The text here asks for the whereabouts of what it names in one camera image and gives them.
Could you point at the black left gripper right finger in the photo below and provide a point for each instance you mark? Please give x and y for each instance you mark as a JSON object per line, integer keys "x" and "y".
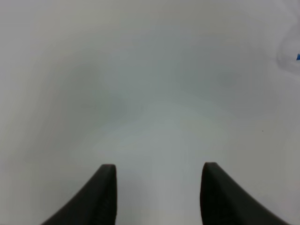
{"x": 225, "y": 202}

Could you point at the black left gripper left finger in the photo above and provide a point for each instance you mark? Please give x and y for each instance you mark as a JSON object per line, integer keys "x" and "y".
{"x": 94, "y": 204}

